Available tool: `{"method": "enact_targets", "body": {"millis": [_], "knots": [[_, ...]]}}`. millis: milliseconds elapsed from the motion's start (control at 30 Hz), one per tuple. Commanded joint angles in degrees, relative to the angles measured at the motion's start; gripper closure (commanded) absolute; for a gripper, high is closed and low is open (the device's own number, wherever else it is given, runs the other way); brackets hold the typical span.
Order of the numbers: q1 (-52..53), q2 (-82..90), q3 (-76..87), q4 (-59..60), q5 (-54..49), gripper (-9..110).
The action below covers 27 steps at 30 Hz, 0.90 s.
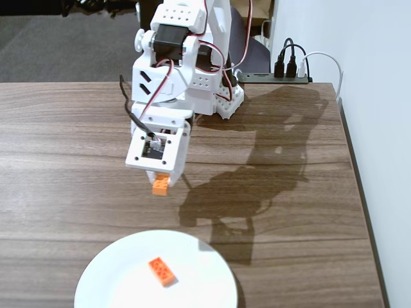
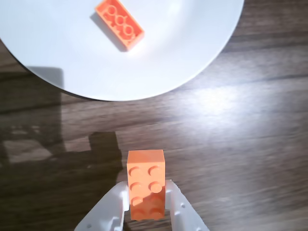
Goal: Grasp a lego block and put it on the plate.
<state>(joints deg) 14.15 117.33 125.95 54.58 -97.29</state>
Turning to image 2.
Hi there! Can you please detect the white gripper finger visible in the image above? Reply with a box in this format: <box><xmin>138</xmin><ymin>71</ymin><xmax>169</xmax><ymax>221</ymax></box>
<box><xmin>75</xmin><ymin>181</ymin><xmax>132</xmax><ymax>231</ymax></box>
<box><xmin>164</xmin><ymin>179</ymin><xmax>210</xmax><ymax>231</ymax></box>

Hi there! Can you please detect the orange lego block studs up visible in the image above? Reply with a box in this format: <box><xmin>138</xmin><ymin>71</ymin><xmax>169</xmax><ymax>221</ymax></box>
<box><xmin>126</xmin><ymin>149</ymin><xmax>167</xmax><ymax>221</ymax></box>

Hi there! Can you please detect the orange lego block upside down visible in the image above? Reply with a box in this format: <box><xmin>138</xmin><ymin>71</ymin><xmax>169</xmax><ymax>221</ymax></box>
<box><xmin>94</xmin><ymin>0</ymin><xmax>146</xmax><ymax>52</ymax></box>

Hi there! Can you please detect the white round plate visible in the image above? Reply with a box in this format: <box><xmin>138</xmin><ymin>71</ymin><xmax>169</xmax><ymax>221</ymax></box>
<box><xmin>0</xmin><ymin>0</ymin><xmax>245</xmax><ymax>102</ymax></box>

